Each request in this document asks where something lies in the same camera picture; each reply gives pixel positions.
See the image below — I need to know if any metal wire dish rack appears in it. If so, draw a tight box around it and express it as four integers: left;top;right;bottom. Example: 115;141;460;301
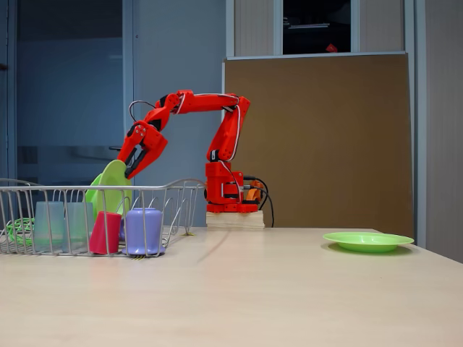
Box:
0;177;209;259

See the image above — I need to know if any grey translucent plastic cup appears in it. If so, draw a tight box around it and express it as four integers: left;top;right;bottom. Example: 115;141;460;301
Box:
33;200;66;253
63;201;94;253

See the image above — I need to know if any orange table clamp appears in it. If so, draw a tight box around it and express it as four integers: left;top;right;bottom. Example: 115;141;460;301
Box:
245;180;267;203

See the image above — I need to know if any wooden base block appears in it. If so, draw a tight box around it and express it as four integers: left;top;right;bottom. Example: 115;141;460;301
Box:
205;211;265;232

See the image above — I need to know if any green plastic plate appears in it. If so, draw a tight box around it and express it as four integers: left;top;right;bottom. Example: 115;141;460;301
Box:
85;173;106;214
321;231;415;253
94;159;133;218

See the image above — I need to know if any grey glass door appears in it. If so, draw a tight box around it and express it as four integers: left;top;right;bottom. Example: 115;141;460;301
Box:
7;0;137;187

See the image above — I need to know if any white gripper servo cable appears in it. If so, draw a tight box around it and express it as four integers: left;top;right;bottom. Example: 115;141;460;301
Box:
128;100;157;124

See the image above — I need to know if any black power cable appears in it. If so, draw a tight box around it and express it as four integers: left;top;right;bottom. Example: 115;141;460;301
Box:
242;175;276;227

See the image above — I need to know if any red plastic cup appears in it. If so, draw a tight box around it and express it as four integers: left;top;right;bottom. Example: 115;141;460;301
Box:
89;211;122;254

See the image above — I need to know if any purple plastic mug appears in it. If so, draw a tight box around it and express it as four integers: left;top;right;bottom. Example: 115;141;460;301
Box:
121;207;167;256

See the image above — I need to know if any green whisk metal handle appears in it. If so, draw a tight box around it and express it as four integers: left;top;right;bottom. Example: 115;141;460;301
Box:
6;216;35;244

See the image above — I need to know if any brown pin board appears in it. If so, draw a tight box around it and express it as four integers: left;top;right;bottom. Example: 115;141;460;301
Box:
221;51;415;239

